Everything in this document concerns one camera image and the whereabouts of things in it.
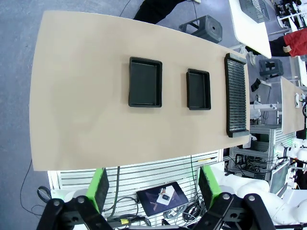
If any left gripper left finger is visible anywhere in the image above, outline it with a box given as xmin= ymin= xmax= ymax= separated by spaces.
xmin=35 ymin=167 xmax=113 ymax=230

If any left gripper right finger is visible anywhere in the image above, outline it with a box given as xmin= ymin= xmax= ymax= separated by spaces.
xmin=191 ymin=165 xmax=276 ymax=230

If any black plastic ESD tray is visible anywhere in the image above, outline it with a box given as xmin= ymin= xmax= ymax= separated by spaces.
xmin=128 ymin=56 xmax=163 ymax=108
xmin=186 ymin=68 xmax=212 ymax=111

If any black tablet computer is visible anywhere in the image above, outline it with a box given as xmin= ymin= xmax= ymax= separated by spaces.
xmin=136 ymin=181 xmax=190 ymax=218

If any small tilted monitor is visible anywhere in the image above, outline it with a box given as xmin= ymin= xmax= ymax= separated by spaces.
xmin=269 ymin=160 xmax=291 ymax=195

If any black slotted PCB rack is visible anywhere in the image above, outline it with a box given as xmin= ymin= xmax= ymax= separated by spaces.
xmin=224 ymin=53 xmax=249 ymax=138

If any brown side table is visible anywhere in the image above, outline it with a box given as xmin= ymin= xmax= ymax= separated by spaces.
xmin=280 ymin=77 xmax=307 ymax=135

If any dark grey step stool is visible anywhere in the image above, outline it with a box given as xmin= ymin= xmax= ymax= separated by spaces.
xmin=259 ymin=58 xmax=284 ymax=81

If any grey plastic stool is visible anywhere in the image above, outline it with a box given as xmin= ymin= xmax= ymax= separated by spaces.
xmin=179 ymin=15 xmax=223 ymax=45

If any white table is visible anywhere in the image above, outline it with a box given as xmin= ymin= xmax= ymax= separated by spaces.
xmin=227 ymin=0 xmax=272 ymax=59

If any person in red jacket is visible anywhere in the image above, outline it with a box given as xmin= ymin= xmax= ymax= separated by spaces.
xmin=268 ymin=30 xmax=307 ymax=58

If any perforated metal tray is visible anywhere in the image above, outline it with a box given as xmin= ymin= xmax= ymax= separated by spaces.
xmin=238 ymin=0 xmax=274 ymax=24

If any person in navy shirt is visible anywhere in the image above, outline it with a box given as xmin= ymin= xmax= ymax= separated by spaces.
xmin=133 ymin=0 xmax=202 ymax=25

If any grey cable bundle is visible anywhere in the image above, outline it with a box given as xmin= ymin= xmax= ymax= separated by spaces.
xmin=163 ymin=201 xmax=207 ymax=222

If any black cable with yellow label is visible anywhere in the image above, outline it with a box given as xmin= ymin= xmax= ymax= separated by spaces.
xmin=105 ymin=215 xmax=147 ymax=227

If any slotted aluminium base plate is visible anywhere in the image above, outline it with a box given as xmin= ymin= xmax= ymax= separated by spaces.
xmin=47 ymin=149 xmax=224 ymax=230

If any aluminium profile frame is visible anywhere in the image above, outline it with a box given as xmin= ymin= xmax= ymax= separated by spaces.
xmin=227 ymin=126 xmax=296 ymax=181

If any thin black floor cable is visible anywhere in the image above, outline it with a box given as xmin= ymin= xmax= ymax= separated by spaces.
xmin=20 ymin=159 xmax=52 ymax=217

